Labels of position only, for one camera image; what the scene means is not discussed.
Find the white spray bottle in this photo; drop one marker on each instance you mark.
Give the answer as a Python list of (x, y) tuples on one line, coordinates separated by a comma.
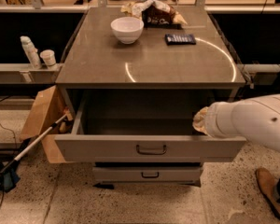
[(31, 52)]

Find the grey top drawer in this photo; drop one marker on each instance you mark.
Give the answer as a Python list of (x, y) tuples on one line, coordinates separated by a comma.
[(141, 140)]

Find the brown chip bag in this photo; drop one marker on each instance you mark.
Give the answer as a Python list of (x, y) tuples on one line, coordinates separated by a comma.
[(153, 12)]

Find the silver black pole tool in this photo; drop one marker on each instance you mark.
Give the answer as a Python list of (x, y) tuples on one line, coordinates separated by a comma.
[(9, 163)]

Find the tan leather shoe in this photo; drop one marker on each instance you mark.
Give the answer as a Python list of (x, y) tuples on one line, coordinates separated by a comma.
[(268, 188)]

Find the white ceramic bowl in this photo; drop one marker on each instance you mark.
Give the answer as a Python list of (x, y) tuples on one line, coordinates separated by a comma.
[(127, 29)]

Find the grey drawer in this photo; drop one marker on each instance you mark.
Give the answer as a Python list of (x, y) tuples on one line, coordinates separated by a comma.
[(147, 174), (141, 140)]

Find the grey drawer cabinet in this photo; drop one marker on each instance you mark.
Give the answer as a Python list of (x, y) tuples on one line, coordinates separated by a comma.
[(148, 78)]

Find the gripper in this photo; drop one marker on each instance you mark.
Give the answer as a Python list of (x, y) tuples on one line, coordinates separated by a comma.
[(213, 119)]

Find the open cardboard box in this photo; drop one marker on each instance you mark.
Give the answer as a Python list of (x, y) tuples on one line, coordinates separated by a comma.
[(48, 107)]

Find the dark blue snack bar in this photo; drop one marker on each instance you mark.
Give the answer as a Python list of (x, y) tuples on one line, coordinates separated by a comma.
[(174, 39)]

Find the grey side shelf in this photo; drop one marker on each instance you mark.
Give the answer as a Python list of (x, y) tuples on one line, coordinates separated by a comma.
[(24, 73)]

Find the grey bottom drawer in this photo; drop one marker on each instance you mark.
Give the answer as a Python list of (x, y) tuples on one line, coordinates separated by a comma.
[(147, 174)]

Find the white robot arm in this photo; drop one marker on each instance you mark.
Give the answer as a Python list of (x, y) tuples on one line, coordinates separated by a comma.
[(256, 119)]

